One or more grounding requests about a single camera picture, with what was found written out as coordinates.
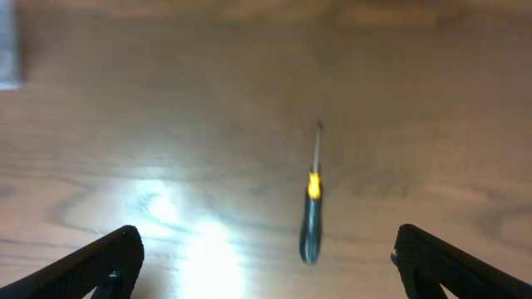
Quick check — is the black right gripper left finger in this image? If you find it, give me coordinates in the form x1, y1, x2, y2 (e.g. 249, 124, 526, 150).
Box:
1, 225, 145, 299

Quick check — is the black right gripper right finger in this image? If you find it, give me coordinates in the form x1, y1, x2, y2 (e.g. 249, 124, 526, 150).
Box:
392, 224, 531, 299

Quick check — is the yellow black screwdriver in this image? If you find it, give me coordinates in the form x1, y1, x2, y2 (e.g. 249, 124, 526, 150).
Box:
299, 121, 323, 265

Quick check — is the clear plastic storage container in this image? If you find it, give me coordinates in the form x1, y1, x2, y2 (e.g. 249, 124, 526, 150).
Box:
0, 0, 22, 91

